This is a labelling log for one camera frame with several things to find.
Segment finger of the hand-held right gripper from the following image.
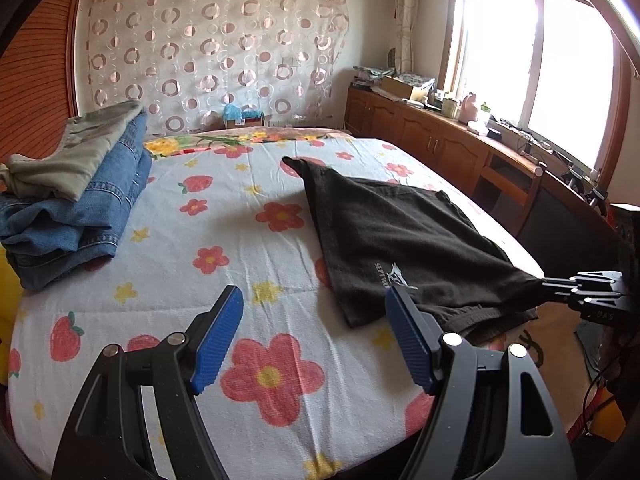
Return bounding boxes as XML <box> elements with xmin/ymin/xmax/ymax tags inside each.
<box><xmin>542</xmin><ymin>287</ymin><xmax>626</xmax><ymax>311</ymax></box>
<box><xmin>542</xmin><ymin>270</ymin><xmax>625</xmax><ymax>292</ymax></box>

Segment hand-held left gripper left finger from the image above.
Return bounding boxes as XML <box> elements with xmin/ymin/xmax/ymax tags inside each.
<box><xmin>51</xmin><ymin>285</ymin><xmax>245</xmax><ymax>480</ymax></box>

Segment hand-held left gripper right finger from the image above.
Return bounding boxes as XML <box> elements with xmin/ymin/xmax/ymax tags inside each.
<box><xmin>384</xmin><ymin>285</ymin><xmax>578</xmax><ymax>480</ymax></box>

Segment black pants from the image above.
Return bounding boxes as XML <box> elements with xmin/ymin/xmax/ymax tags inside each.
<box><xmin>282</xmin><ymin>156</ymin><xmax>546</xmax><ymax>346</ymax></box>

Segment olive green pants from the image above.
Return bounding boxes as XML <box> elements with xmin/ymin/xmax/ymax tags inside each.
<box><xmin>0</xmin><ymin>101</ymin><xmax>146</xmax><ymax>204</ymax></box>

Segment floral bed sheet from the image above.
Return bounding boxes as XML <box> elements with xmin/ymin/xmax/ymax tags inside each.
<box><xmin>7</xmin><ymin>127</ymin><xmax>546</xmax><ymax>478</ymax></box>

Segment wooden chair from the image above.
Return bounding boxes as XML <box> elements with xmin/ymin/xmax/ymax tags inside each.
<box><xmin>479</xmin><ymin>152</ymin><xmax>545</xmax><ymax>233</ymax></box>

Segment blue denim jeans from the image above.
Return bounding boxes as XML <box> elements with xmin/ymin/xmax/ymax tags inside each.
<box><xmin>0</xmin><ymin>110</ymin><xmax>153</xmax><ymax>263</ymax></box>

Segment dark denim jeans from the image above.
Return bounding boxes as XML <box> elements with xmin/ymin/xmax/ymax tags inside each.
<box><xmin>5</xmin><ymin>242</ymin><xmax>117</xmax><ymax>292</ymax></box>

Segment pink figurine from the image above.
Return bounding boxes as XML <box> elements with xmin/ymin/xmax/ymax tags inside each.
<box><xmin>460</xmin><ymin>92</ymin><xmax>482</xmax><ymax>124</ymax></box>

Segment long wooden cabinet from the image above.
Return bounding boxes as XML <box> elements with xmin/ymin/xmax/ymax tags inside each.
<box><xmin>345</xmin><ymin>85</ymin><xmax>616</xmax><ymax>241</ymax></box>

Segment yellow cloth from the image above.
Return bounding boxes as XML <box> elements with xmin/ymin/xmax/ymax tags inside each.
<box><xmin>0</xmin><ymin>255</ymin><xmax>25</xmax><ymax>383</ymax></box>

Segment small printed box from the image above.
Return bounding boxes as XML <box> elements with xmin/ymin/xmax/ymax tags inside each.
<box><xmin>223</xmin><ymin>112</ymin><xmax>267</xmax><ymax>129</ymax></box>

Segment window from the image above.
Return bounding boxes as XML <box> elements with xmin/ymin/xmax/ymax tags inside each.
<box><xmin>447</xmin><ymin>0</ymin><xmax>632</xmax><ymax>171</ymax></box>

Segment blue plastic bag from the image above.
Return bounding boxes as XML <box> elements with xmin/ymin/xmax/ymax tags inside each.
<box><xmin>222</xmin><ymin>104</ymin><xmax>261</xmax><ymax>121</ymax></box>

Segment cardboard box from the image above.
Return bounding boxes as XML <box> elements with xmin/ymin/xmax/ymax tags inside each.
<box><xmin>381</xmin><ymin>75</ymin><xmax>430</xmax><ymax>102</ymax></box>

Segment circle patterned curtain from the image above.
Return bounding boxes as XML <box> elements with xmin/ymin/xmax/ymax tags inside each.
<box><xmin>80</xmin><ymin>0</ymin><xmax>351</xmax><ymax>137</ymax></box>

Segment beige window curtain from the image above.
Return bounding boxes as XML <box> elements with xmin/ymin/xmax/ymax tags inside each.
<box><xmin>387</xmin><ymin>0</ymin><xmax>422</xmax><ymax>75</ymax></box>

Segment wooden slatted panel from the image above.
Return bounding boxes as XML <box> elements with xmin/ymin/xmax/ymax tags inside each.
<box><xmin>0</xmin><ymin>0</ymin><xmax>90</xmax><ymax>167</ymax></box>

